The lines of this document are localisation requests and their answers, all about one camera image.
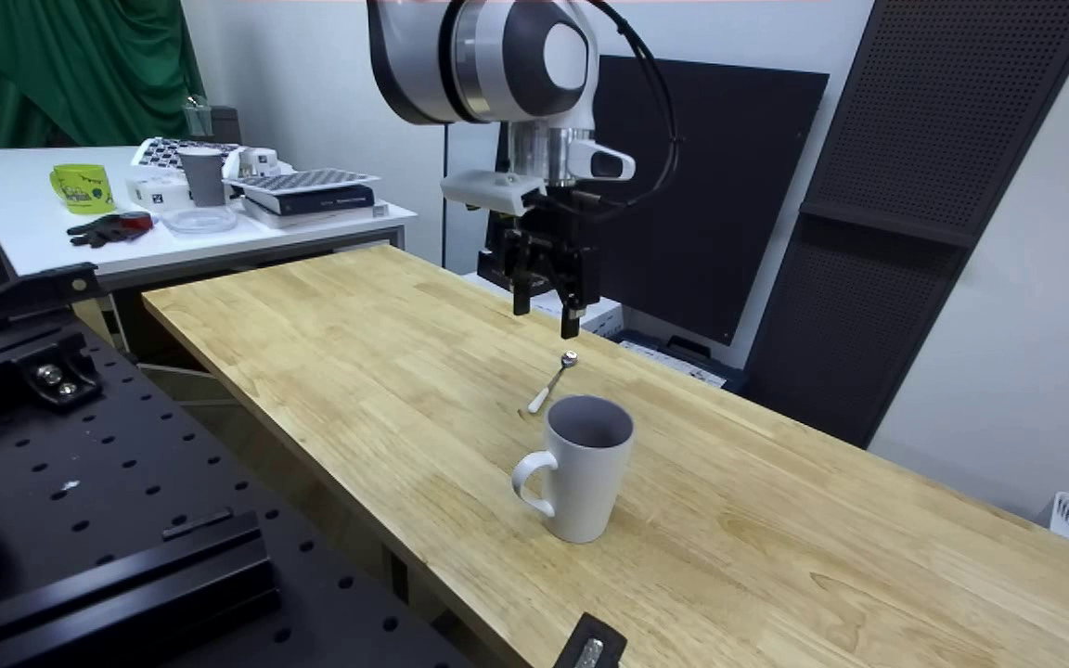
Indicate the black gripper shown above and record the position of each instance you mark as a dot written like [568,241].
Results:
[553,235]

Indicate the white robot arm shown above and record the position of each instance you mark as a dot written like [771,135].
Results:
[498,55]

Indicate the white mug with grey inside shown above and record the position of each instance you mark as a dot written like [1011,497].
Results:
[585,495]

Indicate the white cardboard box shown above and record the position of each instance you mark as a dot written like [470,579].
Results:
[590,311]

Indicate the black monitor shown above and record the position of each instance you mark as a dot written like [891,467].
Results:
[705,209]

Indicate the white crumpled item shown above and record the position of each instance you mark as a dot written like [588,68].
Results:
[257,159]

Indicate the black table clamp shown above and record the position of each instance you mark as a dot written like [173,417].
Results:
[590,644]

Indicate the clear petri dish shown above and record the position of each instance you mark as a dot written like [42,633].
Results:
[202,221]

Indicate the grey cup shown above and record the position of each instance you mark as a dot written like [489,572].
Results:
[202,179]

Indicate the dark grey container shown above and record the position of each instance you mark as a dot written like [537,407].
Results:
[223,125]

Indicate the dark perforated panel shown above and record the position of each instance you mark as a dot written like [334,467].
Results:
[907,188]

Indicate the clear bottle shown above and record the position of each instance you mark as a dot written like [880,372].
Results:
[198,117]

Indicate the small white box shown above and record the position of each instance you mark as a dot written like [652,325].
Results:
[157,190]

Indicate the white checkered item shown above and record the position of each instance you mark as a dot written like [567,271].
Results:
[157,153]

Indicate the red and black tool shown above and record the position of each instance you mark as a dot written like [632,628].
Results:
[113,226]

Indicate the black breadboard table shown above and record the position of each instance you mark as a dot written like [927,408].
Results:
[129,467]

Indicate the green packet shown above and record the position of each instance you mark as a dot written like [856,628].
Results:
[84,188]

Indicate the white side table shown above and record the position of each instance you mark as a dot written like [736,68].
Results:
[16,209]

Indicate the green curtain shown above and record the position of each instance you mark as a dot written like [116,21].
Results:
[53,74]

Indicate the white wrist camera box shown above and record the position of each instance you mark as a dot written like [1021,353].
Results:
[493,190]

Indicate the black corner bracket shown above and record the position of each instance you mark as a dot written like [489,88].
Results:
[57,377]

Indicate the black aluminium rail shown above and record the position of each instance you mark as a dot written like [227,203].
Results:
[16,300]
[103,593]

